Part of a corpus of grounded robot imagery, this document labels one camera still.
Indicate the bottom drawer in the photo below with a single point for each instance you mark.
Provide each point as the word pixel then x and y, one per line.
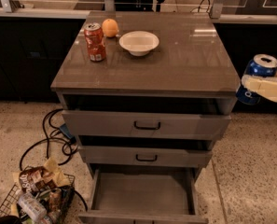
pixel 143 195

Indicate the middle drawer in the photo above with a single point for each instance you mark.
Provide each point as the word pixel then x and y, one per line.
pixel 145 156

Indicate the grey drawer cabinet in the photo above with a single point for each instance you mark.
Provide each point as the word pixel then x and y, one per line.
pixel 189 72

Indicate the top drawer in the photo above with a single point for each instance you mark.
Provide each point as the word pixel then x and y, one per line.
pixel 146 125

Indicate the drawer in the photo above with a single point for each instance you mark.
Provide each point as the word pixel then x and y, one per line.
pixel 145 156
pixel 143 195
pixel 146 125

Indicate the blue pepsi can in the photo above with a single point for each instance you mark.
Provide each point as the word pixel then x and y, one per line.
pixel 262 65

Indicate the clear plastic bottle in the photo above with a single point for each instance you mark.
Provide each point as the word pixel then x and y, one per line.
pixel 31 206

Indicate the white bowl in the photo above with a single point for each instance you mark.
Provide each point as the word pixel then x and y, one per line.
pixel 139 43

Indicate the orange soda can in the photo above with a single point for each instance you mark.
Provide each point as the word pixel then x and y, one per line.
pixel 94 37

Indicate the black wire basket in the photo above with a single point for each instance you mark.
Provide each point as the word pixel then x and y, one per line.
pixel 56 201

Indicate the orange fruit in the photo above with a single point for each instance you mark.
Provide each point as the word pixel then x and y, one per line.
pixel 110 28

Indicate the brown snack bag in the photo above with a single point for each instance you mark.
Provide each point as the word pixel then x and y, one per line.
pixel 36 179

